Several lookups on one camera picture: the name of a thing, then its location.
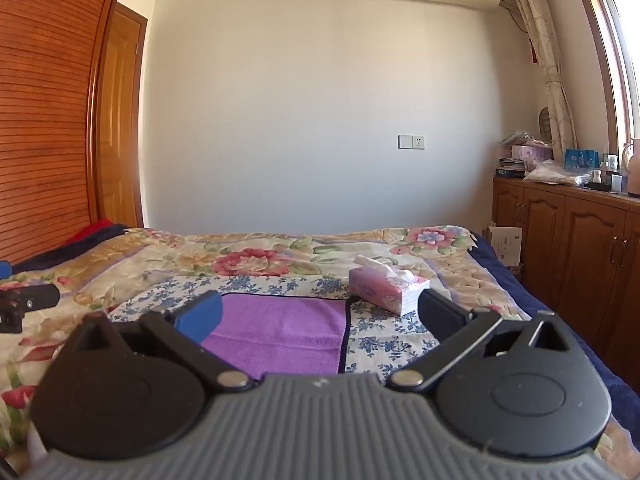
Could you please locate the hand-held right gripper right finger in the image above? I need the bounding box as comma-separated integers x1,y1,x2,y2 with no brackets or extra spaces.
391,289,576,394

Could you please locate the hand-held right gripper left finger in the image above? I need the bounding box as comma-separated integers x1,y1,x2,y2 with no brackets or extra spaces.
64,290,254,394

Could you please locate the purple towel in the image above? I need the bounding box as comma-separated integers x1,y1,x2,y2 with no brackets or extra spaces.
200,292,350,382

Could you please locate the pink tissue box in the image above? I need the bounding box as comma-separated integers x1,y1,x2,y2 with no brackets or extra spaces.
347,254,432,317

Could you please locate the dark navy blanket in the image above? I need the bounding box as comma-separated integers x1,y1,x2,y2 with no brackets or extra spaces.
9,223,132,275

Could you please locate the navy blue bed sheet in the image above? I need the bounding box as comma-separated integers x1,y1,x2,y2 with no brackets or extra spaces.
469,230,640,433

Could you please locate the floral bed quilt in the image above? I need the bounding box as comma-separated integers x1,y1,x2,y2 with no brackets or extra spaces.
0,224,640,463

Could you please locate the blue floral white cloth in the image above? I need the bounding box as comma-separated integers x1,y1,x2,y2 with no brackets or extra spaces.
107,274,452,377

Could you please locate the red cloth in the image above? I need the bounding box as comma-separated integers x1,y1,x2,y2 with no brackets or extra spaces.
64,217,117,247

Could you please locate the cardboard box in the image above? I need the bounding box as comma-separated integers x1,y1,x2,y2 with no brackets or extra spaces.
487,224,524,269

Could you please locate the wooden cabinet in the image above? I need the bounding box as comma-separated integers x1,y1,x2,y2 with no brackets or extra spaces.
491,175,640,362

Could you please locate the slatted wooden wardrobe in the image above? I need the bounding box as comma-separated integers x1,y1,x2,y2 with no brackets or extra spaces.
0,0,129,267

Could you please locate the clear plastic bag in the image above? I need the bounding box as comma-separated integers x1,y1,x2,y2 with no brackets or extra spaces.
522,159,594,187

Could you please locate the wooden door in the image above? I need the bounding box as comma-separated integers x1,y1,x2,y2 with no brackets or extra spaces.
97,2,150,229

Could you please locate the blue box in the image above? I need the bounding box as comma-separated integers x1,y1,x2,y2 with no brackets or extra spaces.
564,148,600,171

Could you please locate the woven hand fan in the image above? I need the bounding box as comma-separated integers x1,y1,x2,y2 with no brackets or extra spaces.
537,105,559,147

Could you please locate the pink thermos jug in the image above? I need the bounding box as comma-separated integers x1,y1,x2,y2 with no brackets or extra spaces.
626,137,640,197

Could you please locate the patterned beige curtain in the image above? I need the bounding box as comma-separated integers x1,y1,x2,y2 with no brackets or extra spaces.
499,0,579,152

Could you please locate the wooden window frame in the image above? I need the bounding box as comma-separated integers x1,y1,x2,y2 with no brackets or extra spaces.
565,0,640,162

